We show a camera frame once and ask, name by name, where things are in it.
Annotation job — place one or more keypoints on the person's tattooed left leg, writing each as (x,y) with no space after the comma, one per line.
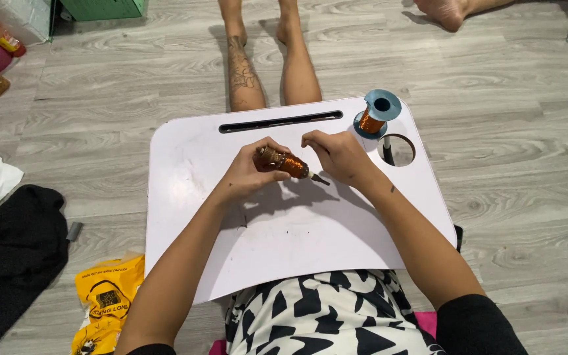
(242,74)

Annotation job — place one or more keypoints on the orange bottle with red cap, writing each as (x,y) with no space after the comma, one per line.
(8,42)

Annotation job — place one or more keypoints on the clear plastic box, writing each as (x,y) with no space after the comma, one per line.
(22,17)

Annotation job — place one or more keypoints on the person's left hand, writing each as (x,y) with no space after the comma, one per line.
(242,175)

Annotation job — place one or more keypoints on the yellow printed plastic bag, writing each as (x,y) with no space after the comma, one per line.
(109,300)

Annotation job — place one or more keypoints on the green box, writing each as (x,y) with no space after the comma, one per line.
(101,9)

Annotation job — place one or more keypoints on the white lap table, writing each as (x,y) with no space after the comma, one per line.
(294,236)

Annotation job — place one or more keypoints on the black table leg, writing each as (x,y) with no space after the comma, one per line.
(388,152)

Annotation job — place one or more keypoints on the copper wound motor rotor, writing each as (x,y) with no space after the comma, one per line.
(289,164)

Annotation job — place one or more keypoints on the black and white patterned shirt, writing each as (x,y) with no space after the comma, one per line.
(323,315)

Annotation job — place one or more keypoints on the person's right fingers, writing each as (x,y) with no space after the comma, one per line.
(317,142)

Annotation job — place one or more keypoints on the person's right leg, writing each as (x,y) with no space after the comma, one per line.
(298,69)

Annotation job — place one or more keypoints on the small grey cylinder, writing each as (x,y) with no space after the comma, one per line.
(74,231)

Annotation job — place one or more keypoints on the person's right hand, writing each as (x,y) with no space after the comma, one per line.
(345,158)

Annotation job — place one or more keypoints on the black cloth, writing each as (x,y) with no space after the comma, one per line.
(15,256)

